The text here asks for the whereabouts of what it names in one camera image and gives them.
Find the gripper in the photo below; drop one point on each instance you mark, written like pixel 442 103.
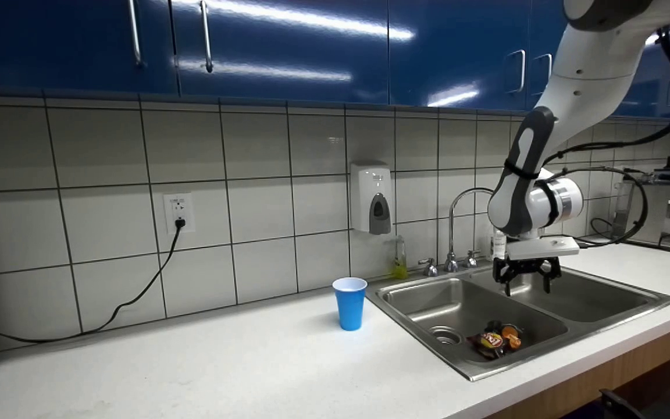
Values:
pixel 526 265

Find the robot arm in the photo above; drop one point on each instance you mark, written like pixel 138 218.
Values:
pixel 579 75

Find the steel double sink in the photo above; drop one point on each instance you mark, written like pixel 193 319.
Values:
pixel 579 299

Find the chip packet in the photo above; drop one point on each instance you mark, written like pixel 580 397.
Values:
pixel 493 340

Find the white bottle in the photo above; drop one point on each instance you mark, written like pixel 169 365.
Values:
pixel 498 244

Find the chrome tap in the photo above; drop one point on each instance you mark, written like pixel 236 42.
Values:
pixel 452 233

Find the yellow dish soap bottle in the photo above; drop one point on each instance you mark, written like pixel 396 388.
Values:
pixel 399 265

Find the black office chair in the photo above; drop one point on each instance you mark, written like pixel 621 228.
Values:
pixel 626 407

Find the blue plastic cup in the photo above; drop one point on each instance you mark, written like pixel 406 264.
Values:
pixel 350 308

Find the blue cabinet door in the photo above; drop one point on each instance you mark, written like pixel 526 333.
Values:
pixel 451 46
pixel 538 35
pixel 643 93
pixel 50 41
pixel 288 52

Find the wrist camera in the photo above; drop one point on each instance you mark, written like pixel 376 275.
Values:
pixel 544 247

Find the white wall soap dispenser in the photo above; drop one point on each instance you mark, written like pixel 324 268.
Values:
pixel 370 195

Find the blue wall cabinet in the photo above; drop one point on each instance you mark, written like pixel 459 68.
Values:
pixel 312 52

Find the white wall socket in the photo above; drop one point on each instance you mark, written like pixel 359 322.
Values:
pixel 178 209

